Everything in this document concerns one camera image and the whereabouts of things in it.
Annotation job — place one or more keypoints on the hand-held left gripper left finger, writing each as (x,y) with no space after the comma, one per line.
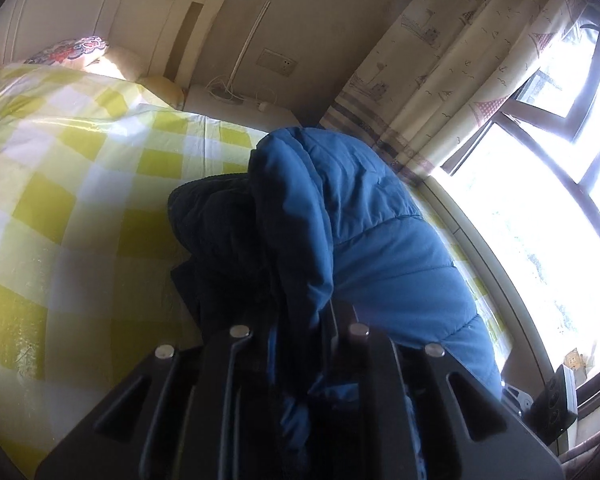
(235,360)

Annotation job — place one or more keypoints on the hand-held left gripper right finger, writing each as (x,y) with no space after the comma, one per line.
(360,360)

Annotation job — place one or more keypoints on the blue puffer jacket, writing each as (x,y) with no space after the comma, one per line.
(360,240)

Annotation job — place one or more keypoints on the window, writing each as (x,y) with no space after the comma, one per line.
(530,185)

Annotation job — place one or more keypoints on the yellow checked bedsheet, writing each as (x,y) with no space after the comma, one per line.
(80,185)

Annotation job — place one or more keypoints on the white nightstand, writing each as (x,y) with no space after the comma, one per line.
(240,110)

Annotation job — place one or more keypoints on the printed striped curtain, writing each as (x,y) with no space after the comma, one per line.
(455,60)

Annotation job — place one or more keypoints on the white pole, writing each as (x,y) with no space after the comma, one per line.
(247,45)

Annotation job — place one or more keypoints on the beige pillow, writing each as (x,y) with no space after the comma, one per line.
(120,62)

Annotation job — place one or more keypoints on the floral pillow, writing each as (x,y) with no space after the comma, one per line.
(70,50)

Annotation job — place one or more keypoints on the white wooden headboard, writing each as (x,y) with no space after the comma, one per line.
(105,5)

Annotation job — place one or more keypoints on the wall outlet plate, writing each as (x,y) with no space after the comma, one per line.
(277,62)

